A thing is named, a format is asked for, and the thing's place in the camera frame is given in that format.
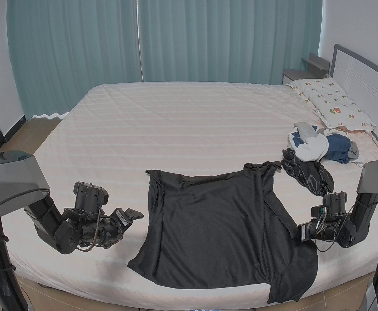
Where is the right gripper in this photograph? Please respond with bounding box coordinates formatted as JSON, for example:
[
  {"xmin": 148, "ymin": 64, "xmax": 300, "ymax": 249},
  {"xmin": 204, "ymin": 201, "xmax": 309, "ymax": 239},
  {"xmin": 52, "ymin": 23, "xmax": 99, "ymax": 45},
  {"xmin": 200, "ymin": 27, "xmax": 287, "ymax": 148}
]
[{"xmin": 297, "ymin": 221, "xmax": 324, "ymax": 242}]

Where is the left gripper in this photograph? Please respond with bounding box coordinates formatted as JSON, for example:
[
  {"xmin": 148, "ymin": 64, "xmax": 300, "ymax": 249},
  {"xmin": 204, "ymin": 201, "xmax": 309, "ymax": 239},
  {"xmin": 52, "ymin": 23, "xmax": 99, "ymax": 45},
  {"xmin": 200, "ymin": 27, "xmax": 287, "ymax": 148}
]
[{"xmin": 90, "ymin": 208, "xmax": 144, "ymax": 247}]

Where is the black T-shirt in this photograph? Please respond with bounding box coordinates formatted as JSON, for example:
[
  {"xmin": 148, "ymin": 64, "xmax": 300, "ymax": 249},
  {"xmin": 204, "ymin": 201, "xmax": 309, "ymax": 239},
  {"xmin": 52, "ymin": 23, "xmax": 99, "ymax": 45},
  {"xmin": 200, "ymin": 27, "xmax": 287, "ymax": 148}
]
[{"xmin": 127, "ymin": 162, "xmax": 319, "ymax": 304}]

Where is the bed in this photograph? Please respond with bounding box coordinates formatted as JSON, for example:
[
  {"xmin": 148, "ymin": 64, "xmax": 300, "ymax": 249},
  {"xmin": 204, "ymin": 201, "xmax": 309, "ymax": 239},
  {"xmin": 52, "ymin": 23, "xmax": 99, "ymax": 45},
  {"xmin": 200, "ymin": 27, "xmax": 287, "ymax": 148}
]
[{"xmin": 2, "ymin": 43, "xmax": 378, "ymax": 302}]

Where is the black satin garment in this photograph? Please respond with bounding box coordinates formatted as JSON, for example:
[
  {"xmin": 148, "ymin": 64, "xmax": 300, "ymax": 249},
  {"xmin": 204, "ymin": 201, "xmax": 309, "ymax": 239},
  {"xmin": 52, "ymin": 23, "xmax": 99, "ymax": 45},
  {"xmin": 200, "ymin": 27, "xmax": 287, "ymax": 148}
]
[{"xmin": 281, "ymin": 148, "xmax": 334, "ymax": 197}]

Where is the cream garment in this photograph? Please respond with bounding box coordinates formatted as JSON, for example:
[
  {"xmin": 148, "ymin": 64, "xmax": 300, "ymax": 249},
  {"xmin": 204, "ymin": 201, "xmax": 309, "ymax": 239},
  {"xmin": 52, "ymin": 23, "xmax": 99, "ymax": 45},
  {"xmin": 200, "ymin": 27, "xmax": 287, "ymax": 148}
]
[{"xmin": 330, "ymin": 158, "xmax": 365, "ymax": 168}]

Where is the white garment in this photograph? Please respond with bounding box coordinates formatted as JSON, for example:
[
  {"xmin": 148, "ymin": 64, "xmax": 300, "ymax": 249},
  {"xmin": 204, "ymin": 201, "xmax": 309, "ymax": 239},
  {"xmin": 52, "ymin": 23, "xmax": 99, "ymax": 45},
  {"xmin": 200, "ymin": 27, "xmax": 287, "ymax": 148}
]
[{"xmin": 289, "ymin": 132, "xmax": 330, "ymax": 162}]

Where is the blue knitted garment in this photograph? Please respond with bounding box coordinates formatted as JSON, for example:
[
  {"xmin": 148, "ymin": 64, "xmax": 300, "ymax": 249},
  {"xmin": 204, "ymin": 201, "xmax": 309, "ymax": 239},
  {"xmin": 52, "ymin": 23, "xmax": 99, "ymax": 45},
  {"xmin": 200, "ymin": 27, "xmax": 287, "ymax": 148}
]
[{"xmin": 325, "ymin": 134, "xmax": 353, "ymax": 164}]

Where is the pale grey garment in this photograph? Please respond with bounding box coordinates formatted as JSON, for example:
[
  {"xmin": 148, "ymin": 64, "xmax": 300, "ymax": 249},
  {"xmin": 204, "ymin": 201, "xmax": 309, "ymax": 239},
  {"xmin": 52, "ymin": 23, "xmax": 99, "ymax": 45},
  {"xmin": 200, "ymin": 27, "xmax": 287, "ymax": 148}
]
[{"xmin": 294, "ymin": 122, "xmax": 319, "ymax": 138}]

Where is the white printed pillow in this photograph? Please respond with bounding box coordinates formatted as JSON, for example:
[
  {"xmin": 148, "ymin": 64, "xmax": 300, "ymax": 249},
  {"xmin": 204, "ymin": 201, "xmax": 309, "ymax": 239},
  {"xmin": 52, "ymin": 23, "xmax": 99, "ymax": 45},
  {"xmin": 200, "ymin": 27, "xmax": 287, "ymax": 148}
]
[{"xmin": 284, "ymin": 78, "xmax": 376, "ymax": 131}]

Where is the grey bedside table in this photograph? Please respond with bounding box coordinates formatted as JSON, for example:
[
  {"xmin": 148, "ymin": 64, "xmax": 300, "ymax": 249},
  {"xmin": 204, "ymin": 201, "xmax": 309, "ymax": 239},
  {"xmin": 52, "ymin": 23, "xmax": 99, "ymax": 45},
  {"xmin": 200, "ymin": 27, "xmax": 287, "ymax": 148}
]
[{"xmin": 283, "ymin": 52, "xmax": 330, "ymax": 85}]

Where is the blue-green curtain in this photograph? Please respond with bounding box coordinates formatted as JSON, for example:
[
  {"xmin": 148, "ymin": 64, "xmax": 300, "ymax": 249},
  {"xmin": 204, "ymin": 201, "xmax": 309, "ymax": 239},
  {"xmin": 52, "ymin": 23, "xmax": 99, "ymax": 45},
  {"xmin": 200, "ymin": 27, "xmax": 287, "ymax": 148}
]
[
  {"xmin": 7, "ymin": 0, "xmax": 143, "ymax": 120},
  {"xmin": 137, "ymin": 0, "xmax": 323, "ymax": 85}
]

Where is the black cable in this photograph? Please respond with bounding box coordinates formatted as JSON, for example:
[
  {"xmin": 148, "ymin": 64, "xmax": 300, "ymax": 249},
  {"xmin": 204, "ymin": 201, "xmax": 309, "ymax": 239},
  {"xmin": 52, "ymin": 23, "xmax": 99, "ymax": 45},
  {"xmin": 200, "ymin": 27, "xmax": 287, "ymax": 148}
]
[{"xmin": 0, "ymin": 187, "xmax": 51, "ymax": 221}]

